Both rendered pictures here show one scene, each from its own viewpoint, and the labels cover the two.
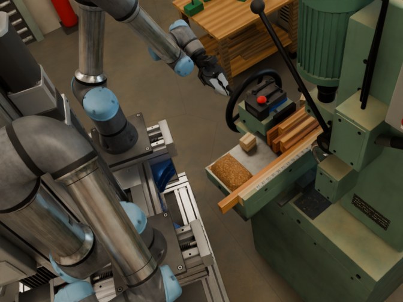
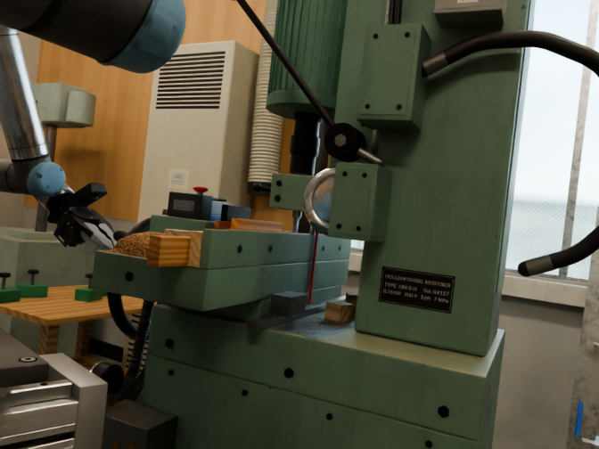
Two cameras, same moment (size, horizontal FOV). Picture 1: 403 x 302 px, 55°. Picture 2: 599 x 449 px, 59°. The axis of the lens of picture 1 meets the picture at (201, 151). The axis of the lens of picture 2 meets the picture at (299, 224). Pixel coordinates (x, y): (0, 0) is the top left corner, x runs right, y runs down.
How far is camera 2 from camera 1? 1.00 m
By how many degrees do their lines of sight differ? 62
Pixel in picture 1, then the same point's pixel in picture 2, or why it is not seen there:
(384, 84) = (411, 15)
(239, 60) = not seen: hidden behind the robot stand
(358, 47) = (364, 17)
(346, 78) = (349, 72)
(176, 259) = (12, 353)
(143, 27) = (14, 60)
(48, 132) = not seen: outside the picture
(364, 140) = (414, 45)
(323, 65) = (315, 69)
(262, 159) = not seen: hidden behind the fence
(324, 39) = (316, 30)
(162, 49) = (26, 119)
